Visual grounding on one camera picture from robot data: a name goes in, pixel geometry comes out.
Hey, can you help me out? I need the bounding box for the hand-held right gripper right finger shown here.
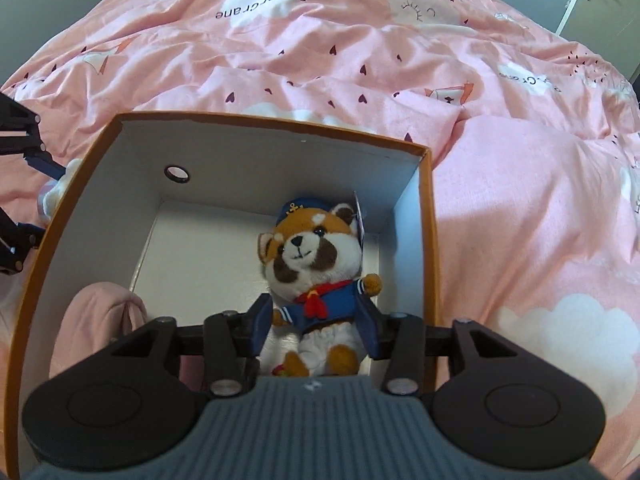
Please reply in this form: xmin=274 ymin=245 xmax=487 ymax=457
xmin=355 ymin=295 xmax=521 ymax=395

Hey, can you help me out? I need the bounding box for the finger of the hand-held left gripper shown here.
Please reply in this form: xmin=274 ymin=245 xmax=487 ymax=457
xmin=0 ymin=91 xmax=67 ymax=182
xmin=0 ymin=205 xmax=47 ymax=277

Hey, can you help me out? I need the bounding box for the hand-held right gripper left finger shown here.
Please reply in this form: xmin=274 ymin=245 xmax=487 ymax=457
xmin=107 ymin=294 xmax=275 ymax=395

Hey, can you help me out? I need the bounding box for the white rabbit plush keychain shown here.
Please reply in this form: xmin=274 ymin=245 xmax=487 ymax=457
xmin=39 ymin=157 xmax=85 ymax=225

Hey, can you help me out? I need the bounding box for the red panda sailor plush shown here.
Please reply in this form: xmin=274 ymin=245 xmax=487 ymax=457
xmin=256 ymin=192 xmax=385 ymax=378

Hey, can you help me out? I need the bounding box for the orange cardboard box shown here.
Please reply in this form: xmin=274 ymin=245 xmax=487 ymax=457
xmin=2 ymin=110 xmax=441 ymax=480

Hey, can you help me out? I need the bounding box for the pink soft cloth item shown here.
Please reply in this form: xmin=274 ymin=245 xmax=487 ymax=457
xmin=49 ymin=282 xmax=206 ymax=392

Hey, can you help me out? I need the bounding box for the pink printed blanket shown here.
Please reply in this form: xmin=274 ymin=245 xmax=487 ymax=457
xmin=0 ymin=0 xmax=640 ymax=480

